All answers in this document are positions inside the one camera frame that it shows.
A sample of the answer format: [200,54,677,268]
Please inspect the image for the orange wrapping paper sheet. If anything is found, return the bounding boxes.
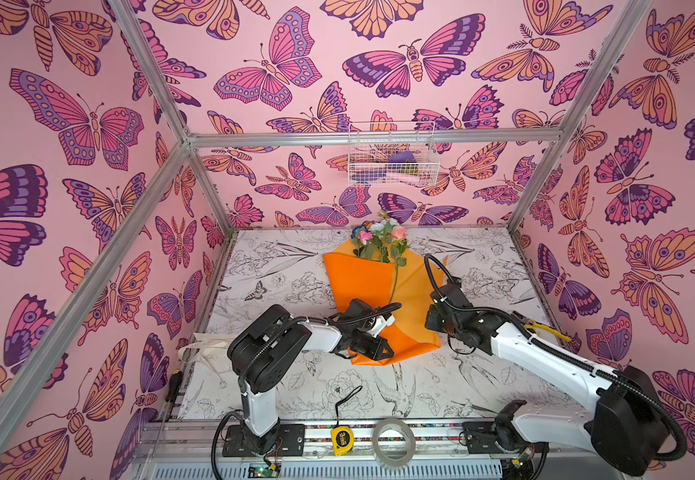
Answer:
[323,241,445,366]

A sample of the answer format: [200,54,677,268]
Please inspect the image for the small pink fake rose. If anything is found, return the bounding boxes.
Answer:
[351,228,377,260]

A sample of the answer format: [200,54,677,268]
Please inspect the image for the white ribbon string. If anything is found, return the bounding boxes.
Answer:
[177,334,234,376]

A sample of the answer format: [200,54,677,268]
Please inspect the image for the white fake rose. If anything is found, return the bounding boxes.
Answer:
[367,210,399,263]

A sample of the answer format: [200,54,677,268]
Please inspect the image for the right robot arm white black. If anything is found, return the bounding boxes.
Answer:
[425,274,689,477]

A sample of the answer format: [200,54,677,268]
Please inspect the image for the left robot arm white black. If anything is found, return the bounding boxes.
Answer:
[209,299,401,479]

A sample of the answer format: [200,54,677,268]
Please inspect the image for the clear tape roll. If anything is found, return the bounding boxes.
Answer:
[371,417,417,470]

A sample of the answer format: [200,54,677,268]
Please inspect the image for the yellow tape measure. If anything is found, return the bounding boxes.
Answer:
[330,385,363,456]

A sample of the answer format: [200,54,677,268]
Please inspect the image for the green circuit board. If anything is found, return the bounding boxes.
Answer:
[247,462,281,479]

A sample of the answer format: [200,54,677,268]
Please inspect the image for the black screwdriver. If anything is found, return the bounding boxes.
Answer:
[151,370,184,454]

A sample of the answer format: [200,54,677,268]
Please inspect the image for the yellow handled pliers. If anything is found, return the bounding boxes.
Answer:
[525,320,571,342]

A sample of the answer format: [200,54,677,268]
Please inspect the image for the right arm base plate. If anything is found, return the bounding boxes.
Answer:
[459,418,549,462]

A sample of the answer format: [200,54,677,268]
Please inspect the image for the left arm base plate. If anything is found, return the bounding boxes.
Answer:
[221,424,305,458]

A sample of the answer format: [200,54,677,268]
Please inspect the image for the white wire basket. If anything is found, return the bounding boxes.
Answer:
[344,127,441,189]

